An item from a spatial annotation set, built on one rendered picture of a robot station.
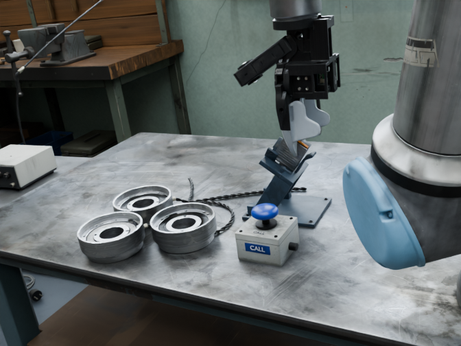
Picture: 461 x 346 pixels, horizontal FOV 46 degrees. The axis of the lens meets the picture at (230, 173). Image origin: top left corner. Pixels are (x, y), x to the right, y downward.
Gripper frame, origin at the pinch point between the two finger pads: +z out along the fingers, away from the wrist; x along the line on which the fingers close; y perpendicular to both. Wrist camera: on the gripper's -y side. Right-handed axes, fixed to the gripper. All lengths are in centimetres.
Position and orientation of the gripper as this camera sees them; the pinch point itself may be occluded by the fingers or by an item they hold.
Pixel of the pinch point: (293, 144)
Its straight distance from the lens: 87.9
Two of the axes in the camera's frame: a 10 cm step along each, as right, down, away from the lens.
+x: 4.3, -3.9, 8.1
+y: 8.9, 0.6, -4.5
